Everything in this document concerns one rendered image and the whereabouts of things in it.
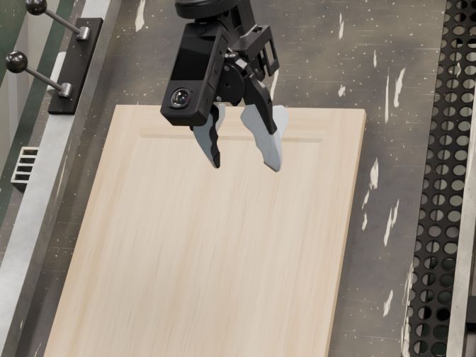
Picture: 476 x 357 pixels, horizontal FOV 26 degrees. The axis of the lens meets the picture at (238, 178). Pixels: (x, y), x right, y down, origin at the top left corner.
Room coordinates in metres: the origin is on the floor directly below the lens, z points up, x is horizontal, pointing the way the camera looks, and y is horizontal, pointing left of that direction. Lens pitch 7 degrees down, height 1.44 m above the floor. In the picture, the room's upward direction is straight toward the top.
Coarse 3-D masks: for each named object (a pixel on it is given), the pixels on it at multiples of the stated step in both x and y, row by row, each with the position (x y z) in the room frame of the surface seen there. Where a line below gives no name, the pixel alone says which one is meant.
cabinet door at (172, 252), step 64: (128, 128) 1.75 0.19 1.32; (320, 128) 1.64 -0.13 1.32; (128, 192) 1.67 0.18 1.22; (192, 192) 1.64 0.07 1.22; (256, 192) 1.61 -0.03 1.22; (320, 192) 1.57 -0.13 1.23; (128, 256) 1.60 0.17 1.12; (192, 256) 1.57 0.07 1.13; (256, 256) 1.54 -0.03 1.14; (320, 256) 1.51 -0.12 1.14; (64, 320) 1.56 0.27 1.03; (128, 320) 1.54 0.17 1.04; (192, 320) 1.51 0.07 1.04; (256, 320) 1.48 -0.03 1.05; (320, 320) 1.45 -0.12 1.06
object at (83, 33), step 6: (30, 0) 1.79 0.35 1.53; (36, 0) 1.79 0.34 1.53; (42, 0) 1.79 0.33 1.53; (30, 6) 1.79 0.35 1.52; (36, 6) 1.78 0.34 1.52; (42, 6) 1.79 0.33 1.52; (30, 12) 1.79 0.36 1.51; (36, 12) 1.79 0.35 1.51; (42, 12) 1.80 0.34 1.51; (48, 12) 1.81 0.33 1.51; (54, 18) 1.82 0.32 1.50; (60, 18) 1.82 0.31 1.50; (66, 24) 1.83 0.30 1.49; (72, 30) 1.84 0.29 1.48; (78, 30) 1.84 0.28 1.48; (84, 30) 1.85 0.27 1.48; (90, 30) 1.86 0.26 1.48; (78, 36) 1.84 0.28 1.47; (84, 36) 1.84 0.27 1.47
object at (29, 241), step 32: (96, 0) 1.91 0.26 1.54; (96, 64) 1.85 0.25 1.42; (64, 128) 1.76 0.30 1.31; (64, 160) 1.73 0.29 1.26; (32, 192) 1.70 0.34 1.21; (32, 224) 1.66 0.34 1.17; (32, 256) 1.63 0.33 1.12; (0, 288) 1.60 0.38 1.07; (32, 288) 1.62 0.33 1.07; (0, 320) 1.57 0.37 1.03; (0, 352) 1.54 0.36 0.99
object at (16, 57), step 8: (8, 56) 1.72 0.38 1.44; (16, 56) 1.72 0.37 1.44; (24, 56) 1.73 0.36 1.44; (8, 64) 1.72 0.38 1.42; (16, 64) 1.72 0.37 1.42; (24, 64) 1.73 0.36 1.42; (16, 72) 1.73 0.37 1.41; (32, 72) 1.75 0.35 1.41; (48, 80) 1.77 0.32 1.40; (56, 88) 1.78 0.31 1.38; (64, 88) 1.78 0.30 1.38; (72, 88) 1.79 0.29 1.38; (64, 96) 1.78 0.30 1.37
